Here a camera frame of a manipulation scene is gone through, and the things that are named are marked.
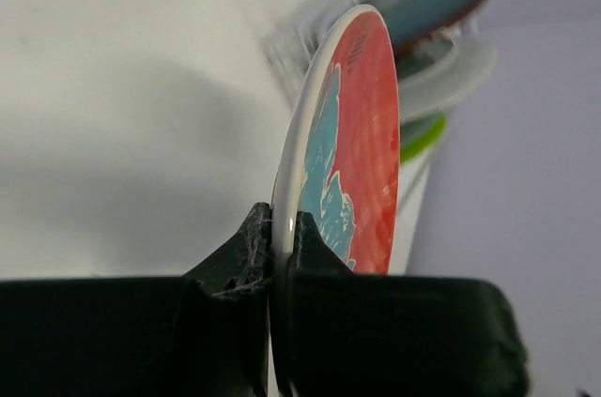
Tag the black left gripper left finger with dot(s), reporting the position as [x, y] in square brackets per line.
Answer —
[203, 333]

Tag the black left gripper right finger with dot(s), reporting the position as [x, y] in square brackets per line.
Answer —
[348, 334]

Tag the red plate with teal flower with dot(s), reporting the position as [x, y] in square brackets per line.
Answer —
[341, 158]

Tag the lime green plate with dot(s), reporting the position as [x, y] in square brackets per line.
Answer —
[426, 141]

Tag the white plate with red back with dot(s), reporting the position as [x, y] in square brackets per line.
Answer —
[443, 73]

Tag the teal glazed brown-rimmed plate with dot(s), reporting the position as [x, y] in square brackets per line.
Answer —
[411, 21]

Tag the white wire dish rack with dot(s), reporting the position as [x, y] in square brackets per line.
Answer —
[294, 42]

